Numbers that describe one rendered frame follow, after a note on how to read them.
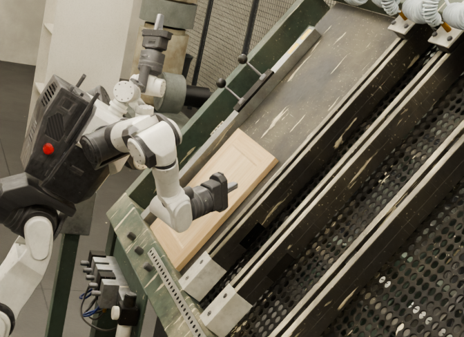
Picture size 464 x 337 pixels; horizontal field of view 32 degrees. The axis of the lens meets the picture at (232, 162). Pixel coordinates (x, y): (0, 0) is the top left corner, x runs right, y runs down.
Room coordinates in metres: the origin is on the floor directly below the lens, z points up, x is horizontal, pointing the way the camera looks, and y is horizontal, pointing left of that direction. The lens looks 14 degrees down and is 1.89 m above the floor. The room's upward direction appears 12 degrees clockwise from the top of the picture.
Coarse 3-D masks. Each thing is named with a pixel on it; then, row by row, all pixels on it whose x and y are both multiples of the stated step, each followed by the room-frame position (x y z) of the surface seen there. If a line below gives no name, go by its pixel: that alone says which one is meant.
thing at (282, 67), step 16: (304, 32) 3.08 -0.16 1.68; (304, 48) 3.04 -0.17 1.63; (288, 64) 3.02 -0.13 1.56; (272, 80) 3.01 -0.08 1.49; (256, 96) 2.99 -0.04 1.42; (240, 112) 2.97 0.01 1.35; (224, 128) 2.95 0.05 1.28; (208, 144) 2.95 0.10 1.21; (192, 160) 2.94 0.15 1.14; (208, 160) 2.94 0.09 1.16; (192, 176) 2.92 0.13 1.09
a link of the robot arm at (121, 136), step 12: (132, 120) 2.13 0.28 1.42; (144, 120) 2.12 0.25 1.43; (156, 120) 2.14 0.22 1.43; (168, 120) 2.11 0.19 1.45; (120, 132) 2.16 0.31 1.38; (132, 132) 2.07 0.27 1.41; (180, 132) 2.10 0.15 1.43; (120, 144) 2.18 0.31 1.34; (132, 144) 2.05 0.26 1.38; (132, 156) 2.08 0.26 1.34; (144, 156) 2.03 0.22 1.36
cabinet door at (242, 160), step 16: (224, 144) 2.90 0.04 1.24; (240, 144) 2.82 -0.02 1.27; (256, 144) 2.74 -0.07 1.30; (224, 160) 2.82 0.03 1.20; (240, 160) 2.74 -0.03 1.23; (256, 160) 2.65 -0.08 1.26; (272, 160) 2.58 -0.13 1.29; (208, 176) 2.82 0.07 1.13; (240, 176) 2.65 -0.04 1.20; (256, 176) 2.58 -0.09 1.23; (240, 192) 2.57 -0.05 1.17; (160, 224) 2.79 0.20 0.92; (192, 224) 2.63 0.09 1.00; (208, 224) 2.56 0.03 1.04; (160, 240) 2.70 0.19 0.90; (176, 240) 2.62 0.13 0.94; (192, 240) 2.55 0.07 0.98; (176, 256) 2.54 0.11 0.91; (192, 256) 2.51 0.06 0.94
